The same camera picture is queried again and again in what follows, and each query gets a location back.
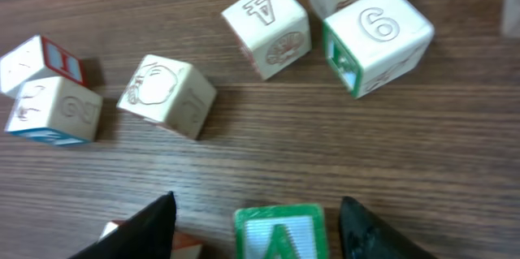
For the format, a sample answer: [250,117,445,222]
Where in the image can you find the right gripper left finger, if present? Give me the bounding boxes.
[70,192,177,259]

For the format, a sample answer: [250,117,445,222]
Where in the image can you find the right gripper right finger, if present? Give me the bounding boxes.
[338,196,437,259]

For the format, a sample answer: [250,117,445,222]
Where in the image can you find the green V letter block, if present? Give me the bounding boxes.
[233,204,330,259]

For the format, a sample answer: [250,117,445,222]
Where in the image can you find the white block green bottom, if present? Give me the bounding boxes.
[99,220,203,259]

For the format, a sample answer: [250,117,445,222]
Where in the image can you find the apple block red side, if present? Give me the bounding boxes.
[117,54,217,140]

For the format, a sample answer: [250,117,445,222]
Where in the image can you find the baseball block blue side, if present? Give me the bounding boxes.
[5,76,103,146]

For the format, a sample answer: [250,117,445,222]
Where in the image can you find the number 6 green block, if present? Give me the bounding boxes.
[323,0,435,99]

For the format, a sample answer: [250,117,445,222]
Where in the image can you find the white block far left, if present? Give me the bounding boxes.
[1,34,86,98]

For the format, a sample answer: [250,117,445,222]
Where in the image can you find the number 4 red block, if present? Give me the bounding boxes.
[221,0,312,80]

